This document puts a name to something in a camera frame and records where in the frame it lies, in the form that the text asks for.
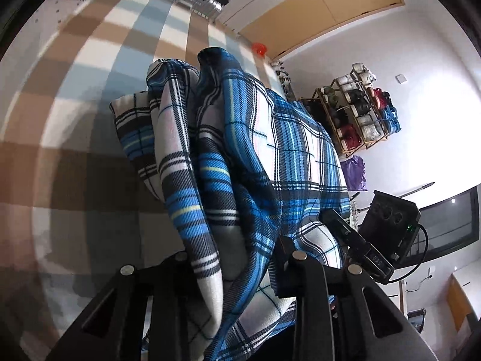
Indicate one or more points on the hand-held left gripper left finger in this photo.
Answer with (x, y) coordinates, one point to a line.
(169, 289)

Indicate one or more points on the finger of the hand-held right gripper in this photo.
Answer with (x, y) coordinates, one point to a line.
(345, 235)

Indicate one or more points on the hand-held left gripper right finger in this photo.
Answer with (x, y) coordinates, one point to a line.
(289, 274)

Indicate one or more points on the blue plaid shirt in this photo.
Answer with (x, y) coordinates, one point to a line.
(244, 139)

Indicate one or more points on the metal pole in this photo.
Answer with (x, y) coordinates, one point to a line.
(426, 185)

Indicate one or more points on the black television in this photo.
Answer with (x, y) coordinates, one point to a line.
(451, 222)

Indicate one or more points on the purple bag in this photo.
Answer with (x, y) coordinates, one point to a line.
(355, 173)

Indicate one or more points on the wooden white desk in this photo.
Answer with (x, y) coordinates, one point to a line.
(460, 301)

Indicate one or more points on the bamboo shoe rack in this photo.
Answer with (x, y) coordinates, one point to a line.
(331, 125)

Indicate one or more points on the collection of boots and sneakers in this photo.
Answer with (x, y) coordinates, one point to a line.
(357, 101)

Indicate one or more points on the row of assorted sneakers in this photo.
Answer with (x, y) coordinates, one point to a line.
(282, 73)

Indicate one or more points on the orange plastic bag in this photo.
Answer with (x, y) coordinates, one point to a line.
(259, 48)

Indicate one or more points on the checkered blanket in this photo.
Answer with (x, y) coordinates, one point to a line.
(75, 82)

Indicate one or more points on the wooden door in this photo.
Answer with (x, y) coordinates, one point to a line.
(319, 7)

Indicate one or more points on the white cabinet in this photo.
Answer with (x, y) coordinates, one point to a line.
(255, 2)

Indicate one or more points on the silver suitcase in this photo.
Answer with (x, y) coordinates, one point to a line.
(188, 0)

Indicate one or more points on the grey dotted bedsheet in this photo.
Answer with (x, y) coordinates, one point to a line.
(52, 18)

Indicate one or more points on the white wall switch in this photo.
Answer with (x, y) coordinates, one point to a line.
(401, 79)

